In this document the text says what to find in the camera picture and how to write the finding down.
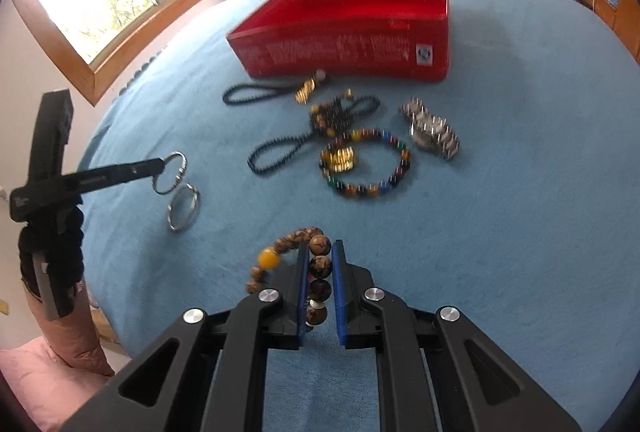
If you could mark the blue blanket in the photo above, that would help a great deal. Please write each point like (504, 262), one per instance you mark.
(500, 212)

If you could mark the red box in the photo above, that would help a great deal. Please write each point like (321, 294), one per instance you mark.
(340, 47)

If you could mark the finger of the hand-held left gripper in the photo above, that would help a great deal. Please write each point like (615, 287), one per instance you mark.
(115, 174)

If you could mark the pink cushion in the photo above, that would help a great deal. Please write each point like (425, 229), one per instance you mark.
(35, 387)

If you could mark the wooden desk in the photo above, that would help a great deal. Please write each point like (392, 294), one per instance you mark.
(620, 12)

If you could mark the gold pendant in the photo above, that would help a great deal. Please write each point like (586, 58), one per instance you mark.
(340, 158)

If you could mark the person's left hand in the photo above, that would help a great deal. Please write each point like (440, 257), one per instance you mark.
(70, 242)

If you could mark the person's left forearm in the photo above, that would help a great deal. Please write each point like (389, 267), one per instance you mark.
(70, 337)

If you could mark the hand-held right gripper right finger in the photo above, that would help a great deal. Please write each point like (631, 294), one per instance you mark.
(339, 302)

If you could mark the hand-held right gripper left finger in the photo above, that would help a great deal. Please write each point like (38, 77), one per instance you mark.
(303, 302)

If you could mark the silver metal watch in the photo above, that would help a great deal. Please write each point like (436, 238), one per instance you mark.
(430, 130)

